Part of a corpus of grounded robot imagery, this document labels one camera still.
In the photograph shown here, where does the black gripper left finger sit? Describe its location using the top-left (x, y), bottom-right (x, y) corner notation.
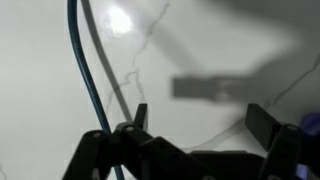
top-left (62, 103), bottom-right (216, 180)

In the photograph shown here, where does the blue cable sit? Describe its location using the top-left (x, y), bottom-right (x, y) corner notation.
top-left (67, 0), bottom-right (126, 180)

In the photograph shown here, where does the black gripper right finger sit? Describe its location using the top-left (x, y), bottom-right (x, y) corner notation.
top-left (245, 103), bottom-right (320, 180)

